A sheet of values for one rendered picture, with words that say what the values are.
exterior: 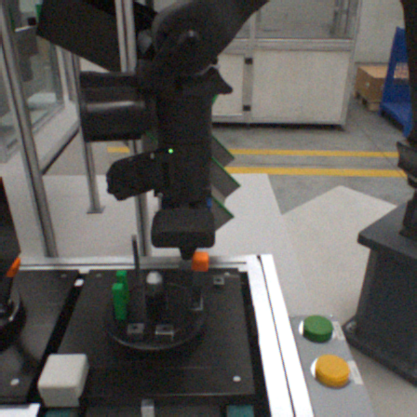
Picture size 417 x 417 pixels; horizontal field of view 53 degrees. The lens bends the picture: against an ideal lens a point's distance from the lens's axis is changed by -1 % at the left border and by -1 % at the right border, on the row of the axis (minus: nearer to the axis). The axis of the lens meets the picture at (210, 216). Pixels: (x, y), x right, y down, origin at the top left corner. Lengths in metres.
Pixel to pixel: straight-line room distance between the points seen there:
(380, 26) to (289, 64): 5.03
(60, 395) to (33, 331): 0.12
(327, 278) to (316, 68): 3.79
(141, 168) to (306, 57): 4.11
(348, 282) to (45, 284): 0.55
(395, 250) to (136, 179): 0.36
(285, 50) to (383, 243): 3.93
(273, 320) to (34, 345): 0.32
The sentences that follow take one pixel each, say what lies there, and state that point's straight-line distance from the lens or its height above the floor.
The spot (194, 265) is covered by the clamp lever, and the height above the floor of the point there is 1.07.
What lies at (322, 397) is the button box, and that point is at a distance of 0.53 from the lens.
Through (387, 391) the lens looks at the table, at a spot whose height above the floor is 0.86.
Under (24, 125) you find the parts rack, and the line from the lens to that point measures 0.70.
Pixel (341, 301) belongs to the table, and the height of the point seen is 0.86.
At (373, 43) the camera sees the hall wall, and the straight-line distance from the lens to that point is 9.36.
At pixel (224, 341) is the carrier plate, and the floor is 0.97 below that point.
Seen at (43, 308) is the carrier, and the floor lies 0.97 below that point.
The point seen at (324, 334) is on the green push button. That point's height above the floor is 0.97.
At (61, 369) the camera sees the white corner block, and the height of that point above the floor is 0.99.
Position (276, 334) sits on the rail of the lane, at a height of 0.95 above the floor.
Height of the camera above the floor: 1.37
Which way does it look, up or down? 29 degrees down
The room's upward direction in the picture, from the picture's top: straight up
